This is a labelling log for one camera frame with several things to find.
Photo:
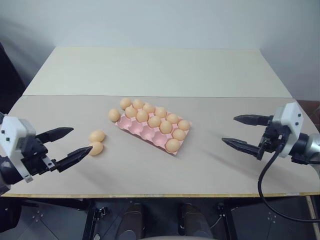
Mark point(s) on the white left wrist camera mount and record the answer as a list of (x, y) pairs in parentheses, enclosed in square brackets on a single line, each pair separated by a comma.
[(13, 130)]

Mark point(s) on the tan egg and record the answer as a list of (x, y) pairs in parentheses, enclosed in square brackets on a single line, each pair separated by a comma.
[(114, 115), (138, 103), (172, 118), (125, 103), (97, 148), (149, 108), (142, 116), (184, 124), (131, 112), (160, 112), (173, 145), (179, 134), (154, 121), (97, 136), (166, 127)]

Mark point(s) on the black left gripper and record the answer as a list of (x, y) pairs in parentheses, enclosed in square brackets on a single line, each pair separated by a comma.
[(33, 155)]

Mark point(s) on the pink egg tray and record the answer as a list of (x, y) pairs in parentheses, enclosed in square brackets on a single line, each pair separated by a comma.
[(140, 130)]

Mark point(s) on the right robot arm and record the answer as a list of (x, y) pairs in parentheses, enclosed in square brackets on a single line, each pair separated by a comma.
[(311, 147)]

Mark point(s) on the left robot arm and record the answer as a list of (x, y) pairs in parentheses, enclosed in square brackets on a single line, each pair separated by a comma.
[(6, 175)]

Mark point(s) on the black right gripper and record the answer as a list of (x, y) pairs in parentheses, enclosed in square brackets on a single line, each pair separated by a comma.
[(271, 141)]

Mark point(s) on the dark rounded shape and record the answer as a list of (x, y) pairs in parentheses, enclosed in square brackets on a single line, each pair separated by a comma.
[(193, 217), (136, 216)]

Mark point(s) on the light wooden plank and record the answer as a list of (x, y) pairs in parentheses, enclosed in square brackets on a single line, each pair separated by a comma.
[(313, 217)]

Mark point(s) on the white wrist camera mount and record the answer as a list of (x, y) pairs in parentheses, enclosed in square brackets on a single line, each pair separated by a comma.
[(290, 125), (13, 130)]

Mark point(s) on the black table frame leg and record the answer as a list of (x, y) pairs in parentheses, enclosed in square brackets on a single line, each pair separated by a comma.
[(226, 220), (93, 220)]

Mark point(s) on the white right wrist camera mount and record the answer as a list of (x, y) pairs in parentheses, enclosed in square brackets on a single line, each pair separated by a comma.
[(290, 125)]

